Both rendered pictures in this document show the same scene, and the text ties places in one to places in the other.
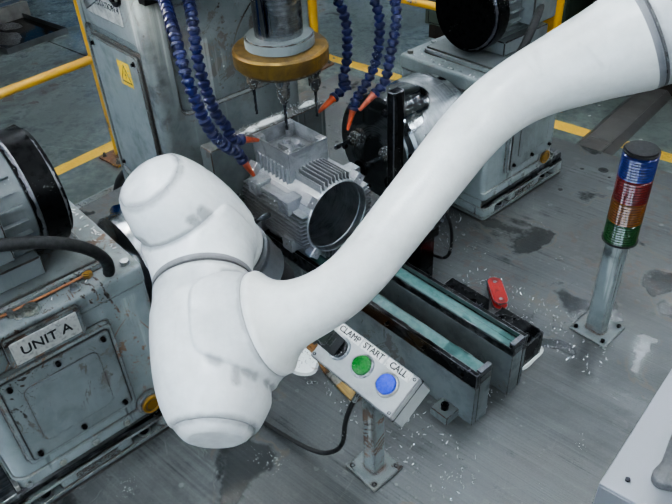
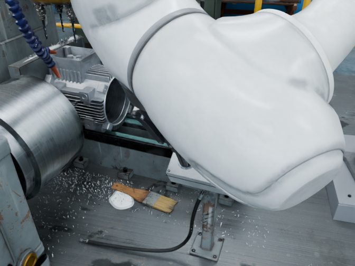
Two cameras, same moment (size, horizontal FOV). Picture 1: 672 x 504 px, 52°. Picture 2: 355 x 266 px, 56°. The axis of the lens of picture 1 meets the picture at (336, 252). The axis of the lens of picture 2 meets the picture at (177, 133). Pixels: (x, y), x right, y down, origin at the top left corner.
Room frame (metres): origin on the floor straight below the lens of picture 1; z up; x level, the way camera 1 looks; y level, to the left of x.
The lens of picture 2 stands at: (0.28, 0.28, 1.47)
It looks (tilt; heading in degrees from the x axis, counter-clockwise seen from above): 33 degrees down; 330
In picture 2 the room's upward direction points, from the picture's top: straight up
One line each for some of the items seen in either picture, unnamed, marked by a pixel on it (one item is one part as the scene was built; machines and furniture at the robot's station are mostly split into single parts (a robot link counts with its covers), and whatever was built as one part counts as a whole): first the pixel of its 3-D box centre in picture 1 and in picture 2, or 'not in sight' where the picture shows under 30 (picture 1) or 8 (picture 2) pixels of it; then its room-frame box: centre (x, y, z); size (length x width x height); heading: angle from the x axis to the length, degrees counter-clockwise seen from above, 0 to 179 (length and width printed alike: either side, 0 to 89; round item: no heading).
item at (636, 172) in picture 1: (638, 163); not in sight; (1.00, -0.52, 1.19); 0.06 x 0.06 x 0.04
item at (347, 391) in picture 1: (332, 365); (142, 196); (0.94, 0.02, 0.80); 0.21 x 0.05 x 0.01; 34
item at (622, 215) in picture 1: (627, 207); not in sight; (1.00, -0.52, 1.10); 0.06 x 0.06 x 0.04
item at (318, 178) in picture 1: (306, 197); (90, 94); (1.22, 0.06, 1.01); 0.20 x 0.19 x 0.19; 40
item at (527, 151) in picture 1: (484, 114); not in sight; (1.61, -0.40, 0.99); 0.35 x 0.31 x 0.37; 130
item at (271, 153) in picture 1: (290, 151); (74, 64); (1.26, 0.08, 1.11); 0.12 x 0.11 x 0.07; 40
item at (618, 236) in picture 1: (622, 228); not in sight; (1.00, -0.52, 1.05); 0.06 x 0.06 x 0.04
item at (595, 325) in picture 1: (617, 247); not in sight; (1.00, -0.52, 1.01); 0.08 x 0.08 x 0.42; 40
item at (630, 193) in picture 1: (632, 186); not in sight; (1.00, -0.52, 1.14); 0.06 x 0.06 x 0.04
